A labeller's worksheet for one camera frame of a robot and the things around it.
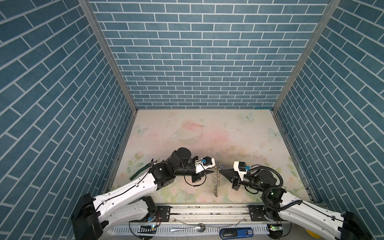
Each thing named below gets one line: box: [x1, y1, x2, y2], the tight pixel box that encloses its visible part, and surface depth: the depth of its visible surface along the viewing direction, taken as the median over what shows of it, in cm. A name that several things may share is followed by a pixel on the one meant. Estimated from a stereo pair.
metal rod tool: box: [170, 217, 247, 233], surface depth 71 cm
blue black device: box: [219, 227, 254, 240], surface depth 68 cm
